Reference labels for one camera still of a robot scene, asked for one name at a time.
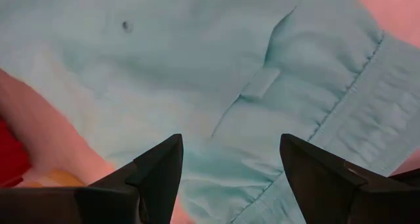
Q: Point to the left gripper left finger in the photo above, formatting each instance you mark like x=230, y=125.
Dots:
x=157, y=181

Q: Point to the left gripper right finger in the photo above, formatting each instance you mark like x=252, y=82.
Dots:
x=315, y=178

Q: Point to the turquoise garment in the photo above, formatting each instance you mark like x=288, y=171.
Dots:
x=197, y=69

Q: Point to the red plastic laundry bin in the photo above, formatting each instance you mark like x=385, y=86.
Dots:
x=11, y=158

